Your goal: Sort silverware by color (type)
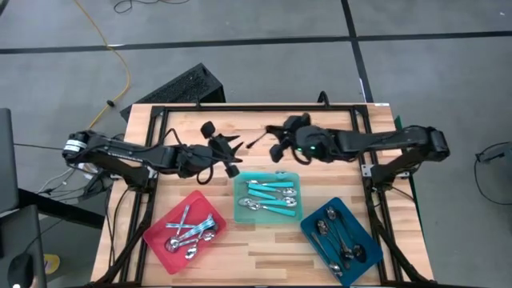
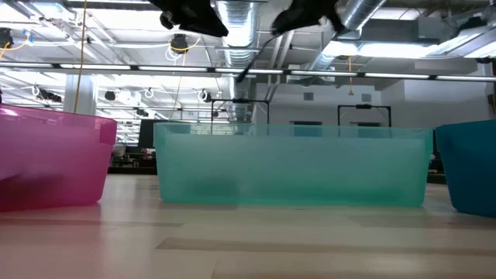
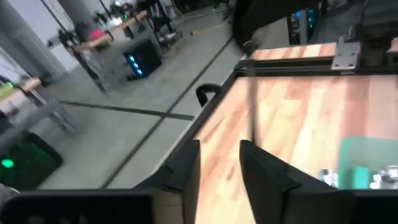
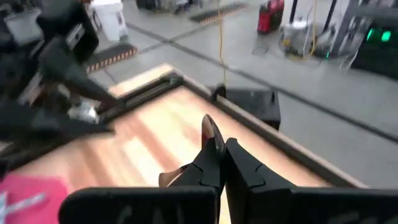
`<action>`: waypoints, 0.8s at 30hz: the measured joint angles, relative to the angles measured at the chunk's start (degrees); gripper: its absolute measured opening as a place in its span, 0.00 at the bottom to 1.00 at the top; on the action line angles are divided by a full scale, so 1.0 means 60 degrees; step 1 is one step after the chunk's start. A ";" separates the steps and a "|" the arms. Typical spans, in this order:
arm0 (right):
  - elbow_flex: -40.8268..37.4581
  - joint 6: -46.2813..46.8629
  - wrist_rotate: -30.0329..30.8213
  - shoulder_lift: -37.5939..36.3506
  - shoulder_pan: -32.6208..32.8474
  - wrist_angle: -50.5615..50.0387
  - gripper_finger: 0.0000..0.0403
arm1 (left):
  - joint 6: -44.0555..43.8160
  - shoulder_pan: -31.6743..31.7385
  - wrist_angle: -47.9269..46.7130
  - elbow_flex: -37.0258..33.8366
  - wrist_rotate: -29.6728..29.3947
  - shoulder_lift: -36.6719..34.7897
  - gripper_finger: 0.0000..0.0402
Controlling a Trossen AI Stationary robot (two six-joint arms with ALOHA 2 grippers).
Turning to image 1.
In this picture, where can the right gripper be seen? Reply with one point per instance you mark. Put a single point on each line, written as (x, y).
(316, 144)

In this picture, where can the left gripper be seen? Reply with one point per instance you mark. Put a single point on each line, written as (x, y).
(196, 160)

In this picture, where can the plain silver spoon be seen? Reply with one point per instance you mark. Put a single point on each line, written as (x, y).
(335, 269)

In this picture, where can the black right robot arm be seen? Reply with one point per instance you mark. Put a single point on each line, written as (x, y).
(380, 140)

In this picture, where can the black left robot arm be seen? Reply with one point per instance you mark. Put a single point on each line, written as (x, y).
(120, 154)

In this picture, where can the teal translucent plastic bin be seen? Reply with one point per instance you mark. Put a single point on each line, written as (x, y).
(244, 218)

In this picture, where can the blue plastic bin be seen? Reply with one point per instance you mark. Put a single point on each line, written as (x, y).
(360, 232)

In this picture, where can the pink-red plastic bin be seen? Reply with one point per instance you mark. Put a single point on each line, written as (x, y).
(168, 260)

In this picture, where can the black floor beam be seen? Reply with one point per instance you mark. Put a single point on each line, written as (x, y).
(60, 210)

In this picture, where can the grey monitor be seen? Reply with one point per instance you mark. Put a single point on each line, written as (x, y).
(8, 160)

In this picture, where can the black desk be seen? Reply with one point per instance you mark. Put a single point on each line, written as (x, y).
(24, 232)

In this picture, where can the black computer mouse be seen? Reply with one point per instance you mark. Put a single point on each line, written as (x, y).
(20, 270)

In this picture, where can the black aluminium table frame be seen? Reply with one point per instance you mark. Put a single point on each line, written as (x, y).
(260, 108)

